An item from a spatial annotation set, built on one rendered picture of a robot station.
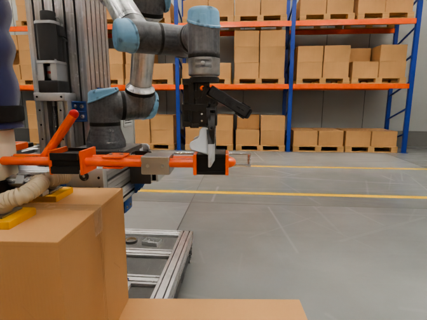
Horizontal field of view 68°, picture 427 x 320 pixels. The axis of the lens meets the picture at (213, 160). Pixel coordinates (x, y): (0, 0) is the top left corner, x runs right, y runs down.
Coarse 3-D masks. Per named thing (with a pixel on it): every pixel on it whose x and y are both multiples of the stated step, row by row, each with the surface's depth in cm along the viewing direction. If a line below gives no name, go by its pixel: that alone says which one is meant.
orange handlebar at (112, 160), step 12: (24, 144) 104; (12, 156) 78; (96, 156) 81; (108, 156) 76; (120, 156) 76; (132, 156) 80; (180, 156) 80; (192, 156) 80; (108, 168) 77; (120, 168) 76
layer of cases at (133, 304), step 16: (128, 304) 106; (144, 304) 106; (160, 304) 106; (176, 304) 106; (192, 304) 106; (208, 304) 106; (224, 304) 106; (240, 304) 106; (256, 304) 106; (272, 304) 106; (288, 304) 106
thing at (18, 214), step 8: (16, 208) 75; (24, 208) 76; (32, 208) 77; (0, 216) 70; (8, 216) 71; (16, 216) 71; (24, 216) 73; (0, 224) 68; (8, 224) 68; (16, 224) 70
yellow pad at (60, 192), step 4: (16, 188) 92; (56, 188) 92; (60, 188) 94; (64, 188) 94; (68, 188) 94; (72, 188) 96; (52, 192) 89; (56, 192) 90; (60, 192) 90; (64, 192) 91; (68, 192) 93; (44, 196) 87; (48, 196) 87; (52, 196) 87; (56, 196) 87; (60, 196) 89; (64, 196) 91; (32, 200) 87; (36, 200) 87; (40, 200) 87; (44, 200) 87; (48, 200) 87; (52, 200) 87; (56, 200) 87
